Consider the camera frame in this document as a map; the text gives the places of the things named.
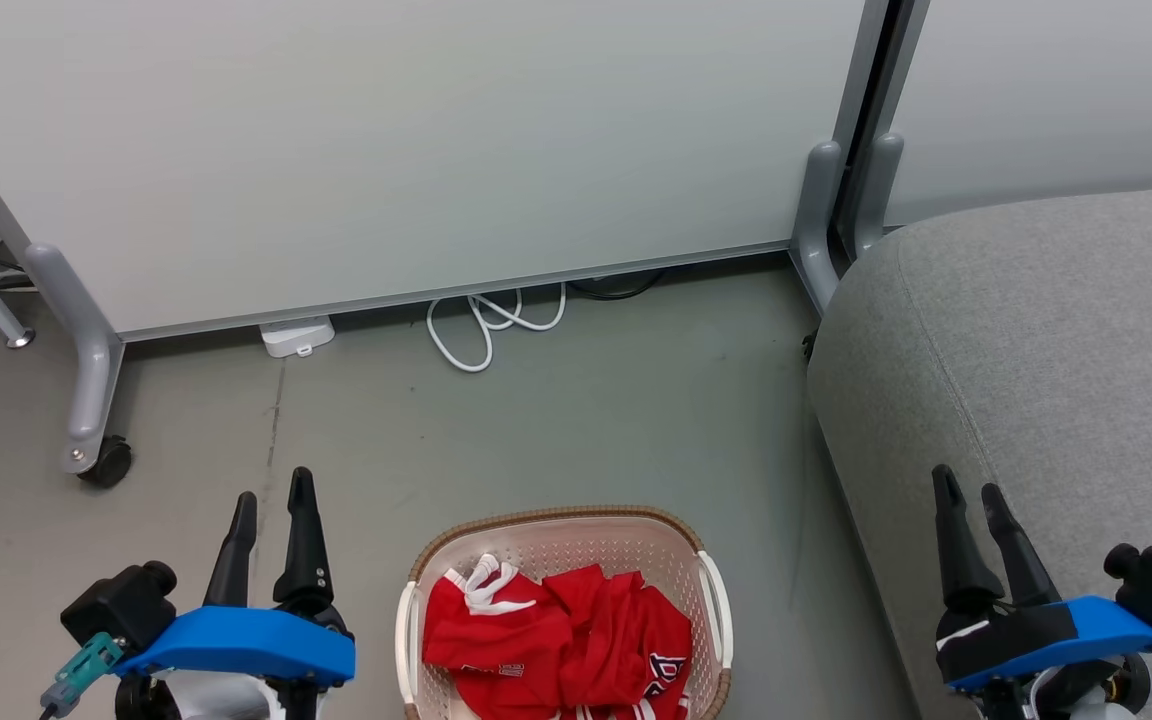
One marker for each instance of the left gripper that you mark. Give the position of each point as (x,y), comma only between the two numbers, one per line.
(216,700)

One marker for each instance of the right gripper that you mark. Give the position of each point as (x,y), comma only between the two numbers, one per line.
(1006,635)

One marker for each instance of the red jersey with white collar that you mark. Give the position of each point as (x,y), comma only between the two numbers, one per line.
(486,640)

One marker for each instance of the red jersey with printed logo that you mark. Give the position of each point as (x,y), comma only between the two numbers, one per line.
(626,640)

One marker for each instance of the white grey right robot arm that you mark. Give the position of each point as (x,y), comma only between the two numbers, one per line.
(1086,700)

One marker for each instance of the grey fabric sofa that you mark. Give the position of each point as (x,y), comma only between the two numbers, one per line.
(1036,350)

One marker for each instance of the white power adapter box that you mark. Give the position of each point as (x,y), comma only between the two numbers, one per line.
(296,336)

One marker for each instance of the long grey partition foot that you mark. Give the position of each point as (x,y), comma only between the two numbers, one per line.
(91,370)

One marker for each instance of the small black caster wheel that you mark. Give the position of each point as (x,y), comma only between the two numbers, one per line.
(810,345)

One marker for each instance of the beige plastic laundry basket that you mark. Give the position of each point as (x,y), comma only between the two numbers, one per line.
(556,538)

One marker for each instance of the wide white partition panel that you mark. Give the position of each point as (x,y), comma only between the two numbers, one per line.
(386,150)

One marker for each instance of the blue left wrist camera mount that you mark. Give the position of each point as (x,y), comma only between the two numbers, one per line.
(246,640)

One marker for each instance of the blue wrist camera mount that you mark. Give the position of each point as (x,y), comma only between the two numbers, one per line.
(1106,625)
(246,640)

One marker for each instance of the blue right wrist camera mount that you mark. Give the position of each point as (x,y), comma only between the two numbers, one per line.
(1106,625)

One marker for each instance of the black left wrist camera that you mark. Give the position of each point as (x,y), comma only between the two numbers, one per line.
(121,603)

